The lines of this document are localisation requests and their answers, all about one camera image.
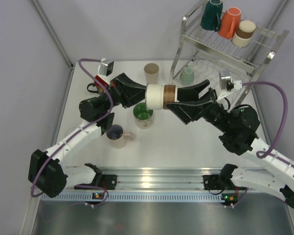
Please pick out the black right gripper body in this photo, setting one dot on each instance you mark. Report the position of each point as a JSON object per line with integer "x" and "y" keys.
{"x": 214, "y": 110}

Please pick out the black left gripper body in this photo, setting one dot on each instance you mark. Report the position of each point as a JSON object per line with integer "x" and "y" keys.
{"x": 117, "y": 92}

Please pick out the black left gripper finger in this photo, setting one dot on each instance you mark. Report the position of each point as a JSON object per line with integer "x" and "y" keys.
{"x": 123, "y": 82}
{"x": 134, "y": 97}

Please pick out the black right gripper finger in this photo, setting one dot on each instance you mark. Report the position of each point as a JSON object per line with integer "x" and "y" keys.
{"x": 191, "y": 93}
{"x": 190, "y": 111}

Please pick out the light teal mug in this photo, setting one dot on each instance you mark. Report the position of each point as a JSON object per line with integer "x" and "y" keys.
{"x": 187, "y": 76}

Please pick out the steel lined paper cup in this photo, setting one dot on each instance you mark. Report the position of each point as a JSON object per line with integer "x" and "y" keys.
{"x": 157, "y": 96}

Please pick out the small brown white cup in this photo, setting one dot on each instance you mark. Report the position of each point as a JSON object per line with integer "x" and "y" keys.
{"x": 244, "y": 33}

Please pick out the dark teal mug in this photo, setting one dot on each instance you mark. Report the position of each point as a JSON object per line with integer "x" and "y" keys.
{"x": 211, "y": 19}

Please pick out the orange mug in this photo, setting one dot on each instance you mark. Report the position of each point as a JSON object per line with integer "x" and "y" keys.
{"x": 230, "y": 22}

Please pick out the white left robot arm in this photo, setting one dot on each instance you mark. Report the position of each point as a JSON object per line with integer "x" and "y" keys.
{"x": 50, "y": 170}

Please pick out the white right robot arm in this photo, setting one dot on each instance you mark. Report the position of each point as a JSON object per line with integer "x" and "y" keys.
{"x": 238, "y": 128}

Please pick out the stainless steel dish rack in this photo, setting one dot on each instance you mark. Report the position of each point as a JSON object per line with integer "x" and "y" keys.
{"x": 214, "y": 53}

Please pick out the red skull mug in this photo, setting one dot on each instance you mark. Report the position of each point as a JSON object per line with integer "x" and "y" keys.
{"x": 95, "y": 86}

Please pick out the green interior floral mug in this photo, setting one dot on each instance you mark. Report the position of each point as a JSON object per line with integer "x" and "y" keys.
{"x": 144, "y": 117}

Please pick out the beige tumbler cup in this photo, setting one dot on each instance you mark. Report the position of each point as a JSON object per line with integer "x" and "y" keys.
{"x": 151, "y": 71}

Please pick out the pink purple mug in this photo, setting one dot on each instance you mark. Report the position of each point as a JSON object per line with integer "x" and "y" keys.
{"x": 118, "y": 137}

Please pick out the clear glass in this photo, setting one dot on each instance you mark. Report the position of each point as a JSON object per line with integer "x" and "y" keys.
{"x": 69, "y": 131}

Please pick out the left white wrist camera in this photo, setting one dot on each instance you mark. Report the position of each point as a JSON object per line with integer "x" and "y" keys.
{"x": 106, "y": 67}

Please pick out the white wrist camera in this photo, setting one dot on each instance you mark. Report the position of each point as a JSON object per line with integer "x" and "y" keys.
{"x": 106, "y": 67}
{"x": 227, "y": 84}

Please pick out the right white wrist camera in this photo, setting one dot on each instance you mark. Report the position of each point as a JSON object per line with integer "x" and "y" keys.
{"x": 227, "y": 84}

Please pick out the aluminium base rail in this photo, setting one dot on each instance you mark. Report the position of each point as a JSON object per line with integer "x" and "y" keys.
{"x": 160, "y": 179}

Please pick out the grey slotted cable duct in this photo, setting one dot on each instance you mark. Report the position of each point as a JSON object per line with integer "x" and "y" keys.
{"x": 114, "y": 196}

